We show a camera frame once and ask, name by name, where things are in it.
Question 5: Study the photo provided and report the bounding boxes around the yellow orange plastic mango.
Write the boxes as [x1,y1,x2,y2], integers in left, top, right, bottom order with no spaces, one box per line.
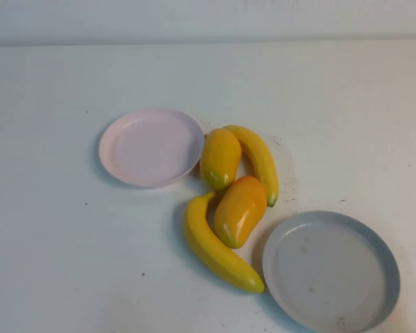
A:
[199,128,243,192]
[214,175,268,250]

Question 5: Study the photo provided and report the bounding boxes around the yellow plastic banana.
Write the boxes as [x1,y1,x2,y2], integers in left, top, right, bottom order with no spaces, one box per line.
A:
[183,191,266,294]
[223,124,280,208]

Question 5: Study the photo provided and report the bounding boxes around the pink round plate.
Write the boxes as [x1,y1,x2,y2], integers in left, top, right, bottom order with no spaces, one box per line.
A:
[98,108,205,189]

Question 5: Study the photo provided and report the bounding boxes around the grey round plate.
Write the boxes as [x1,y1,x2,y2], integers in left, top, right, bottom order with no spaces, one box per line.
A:
[262,210,401,333]

